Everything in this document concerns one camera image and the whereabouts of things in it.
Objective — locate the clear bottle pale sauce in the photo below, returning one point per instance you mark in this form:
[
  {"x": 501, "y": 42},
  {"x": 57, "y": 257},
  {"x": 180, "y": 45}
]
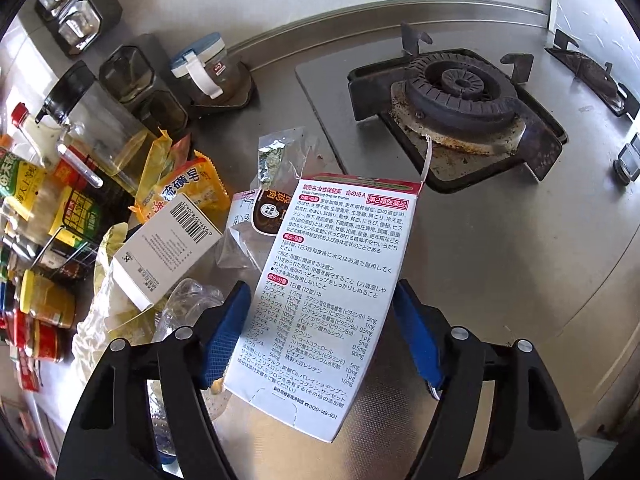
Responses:
[{"x": 35, "y": 130}]

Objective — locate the red sauce jar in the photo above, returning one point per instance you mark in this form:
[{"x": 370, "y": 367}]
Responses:
[{"x": 42, "y": 342}]

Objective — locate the crushed clear plastic bottle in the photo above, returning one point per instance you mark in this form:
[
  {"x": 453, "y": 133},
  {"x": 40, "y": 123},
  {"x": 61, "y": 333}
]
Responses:
[{"x": 190, "y": 300}]

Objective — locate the green seasoning sachet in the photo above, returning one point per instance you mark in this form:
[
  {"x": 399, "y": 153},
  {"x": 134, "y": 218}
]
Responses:
[{"x": 272, "y": 160}]

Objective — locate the glass oil dispenser bottle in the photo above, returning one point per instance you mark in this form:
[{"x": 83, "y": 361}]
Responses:
[{"x": 100, "y": 125}]

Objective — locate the orange snack packet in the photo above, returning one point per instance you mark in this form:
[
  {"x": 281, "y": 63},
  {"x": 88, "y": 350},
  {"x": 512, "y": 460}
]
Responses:
[{"x": 200, "y": 180}]

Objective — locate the yellow label vinegar bottle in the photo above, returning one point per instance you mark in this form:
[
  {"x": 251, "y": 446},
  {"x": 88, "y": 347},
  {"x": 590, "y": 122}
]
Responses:
[{"x": 17, "y": 180}]

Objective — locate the grey barcode carton box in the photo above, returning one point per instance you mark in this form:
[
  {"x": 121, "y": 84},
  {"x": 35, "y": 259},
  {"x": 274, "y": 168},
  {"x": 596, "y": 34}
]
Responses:
[{"x": 165, "y": 245}]

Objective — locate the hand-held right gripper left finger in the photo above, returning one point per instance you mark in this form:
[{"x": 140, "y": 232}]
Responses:
[{"x": 225, "y": 340}]

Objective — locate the white medicine box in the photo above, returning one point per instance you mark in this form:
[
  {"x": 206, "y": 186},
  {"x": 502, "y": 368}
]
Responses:
[{"x": 320, "y": 285}]

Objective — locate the brown jar tray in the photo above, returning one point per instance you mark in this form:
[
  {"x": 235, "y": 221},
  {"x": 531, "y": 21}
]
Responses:
[{"x": 240, "y": 85}]

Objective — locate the yellow lid sauce jar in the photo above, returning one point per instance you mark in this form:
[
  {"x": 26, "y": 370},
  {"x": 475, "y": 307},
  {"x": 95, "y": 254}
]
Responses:
[{"x": 47, "y": 305}]

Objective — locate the dark glass jar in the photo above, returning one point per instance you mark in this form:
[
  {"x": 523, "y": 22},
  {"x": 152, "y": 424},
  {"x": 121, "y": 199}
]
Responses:
[
  {"x": 165, "y": 110},
  {"x": 127, "y": 72}
]

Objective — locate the yellow thin packet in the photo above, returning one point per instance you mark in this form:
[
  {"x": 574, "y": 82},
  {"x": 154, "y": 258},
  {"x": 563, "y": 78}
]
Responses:
[{"x": 155, "y": 160}]

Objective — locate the dark soy sauce bottle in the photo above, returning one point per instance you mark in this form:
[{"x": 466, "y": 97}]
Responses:
[{"x": 82, "y": 205}]

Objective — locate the black condiment holder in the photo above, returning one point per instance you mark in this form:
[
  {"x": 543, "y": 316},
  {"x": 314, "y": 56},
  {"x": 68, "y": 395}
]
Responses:
[{"x": 107, "y": 15}]

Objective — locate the blue lid glass jar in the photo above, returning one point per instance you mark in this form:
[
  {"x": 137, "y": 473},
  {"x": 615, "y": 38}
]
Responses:
[{"x": 200, "y": 67}]

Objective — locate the gas burner head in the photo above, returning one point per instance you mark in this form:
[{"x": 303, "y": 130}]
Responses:
[{"x": 460, "y": 90}]

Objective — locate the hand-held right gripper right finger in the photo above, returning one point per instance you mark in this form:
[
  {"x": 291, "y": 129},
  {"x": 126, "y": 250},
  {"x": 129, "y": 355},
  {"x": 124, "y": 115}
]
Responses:
[{"x": 417, "y": 340}]

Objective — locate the brown label clear packet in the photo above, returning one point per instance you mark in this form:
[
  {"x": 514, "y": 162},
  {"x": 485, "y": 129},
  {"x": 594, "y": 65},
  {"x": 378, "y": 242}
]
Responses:
[{"x": 250, "y": 240}]

